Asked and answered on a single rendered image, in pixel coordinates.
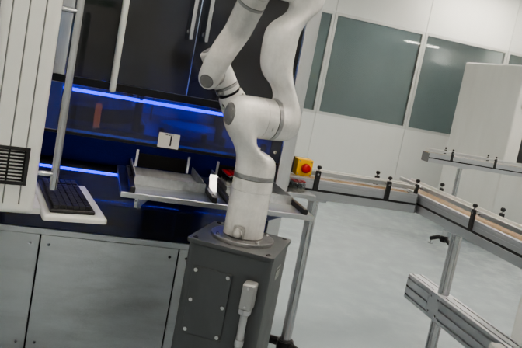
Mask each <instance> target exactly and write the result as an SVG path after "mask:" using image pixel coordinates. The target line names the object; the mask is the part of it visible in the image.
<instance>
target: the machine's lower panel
mask: <svg viewBox="0 0 522 348"><path fill-rule="evenodd" d="M40 234H41V241H40V251H39V256H38V262H37V271H36V277H35V283H34V288H33V298H32V303H31V309H30V319H29V324H28V329H27V335H26V324H27V319H28V314H29V308H30V298H31V293H32V287H33V278H34V272H35V266H36V261H37V251H38V245H39V240H40ZM189 246H190V244H185V243H178V242H164V241H157V240H150V239H142V238H128V237H121V236H114V235H101V234H93V233H85V232H78V231H65V230H57V229H50V228H36V227H29V226H22V225H14V224H1V223H0V348H23V345H24V339H25V335H26V345H25V348H161V347H162V348H171V345H172V338H173V333H174V328H175V324H176V316H177V311H178V307H179V299H180V294H181V289H182V285H183V277H184V272H185V268H186V260H187V255H188V250H189ZM178 251H179V258H178V263H177V267H176V260H177V256H178ZM175 268H176V275H175V279H174V284H173V289H172V282H173V277H174V273H175ZM171 290H172V297H171V301H170V306H169V299H170V295H171ZM168 308H169V314H168V319H167V323H166V328H165V321H166V317H167V312H168ZM164 330H165V336H164V341H163V345H162V339H163V334H164Z"/></svg>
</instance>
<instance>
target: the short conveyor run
mask: <svg viewBox="0 0 522 348"><path fill-rule="evenodd" d="M376 173H377V175H376V176H375V177H370V176H359V175H354V174H349V173H344V172H333V171H329V170H323V169H322V167H321V166H320V165H318V167H317V169H313V168H312V171H311V174H312V175H311V177H308V176H299V175H295V174H294V173H292V172H291V174H290V178H289V183H288V188H289V184H290V181H291V179H299V180H301V179H302V180H304V181H305V182H306V184H305V185H306V186H305V190H308V191H309V192H311V193H313V194H314V195H315V196H316V198H315V199H316V200H324V201H330V202H337V203H342V204H353V205H359V206H365V207H376V208H381V209H387V210H394V211H404V212H410V213H415V209H416V203H417V199H418V194H415V193H410V192H408V190H407V189H411V190H414V189H415V186H414V185H409V183H406V182H400V181H395V180H392V179H393V178H392V176H389V177H388V179H380V176H379V174H380V173H381V172H380V171H376ZM314 175H315V176H314ZM324 176H328V177H324ZM330 177H333V178H330ZM335 178H338V179H335ZM345 179H348V180H345ZM350 180H354V181H350ZM356 181H359V182H356ZM361 182H364V183H361ZM372 183H373V184H372ZM378 184H380V185H378ZM382 185H385V186H382ZM393 186H395V187H393ZM397 187H401V188H397ZM403 188H406V189H403Z"/></svg>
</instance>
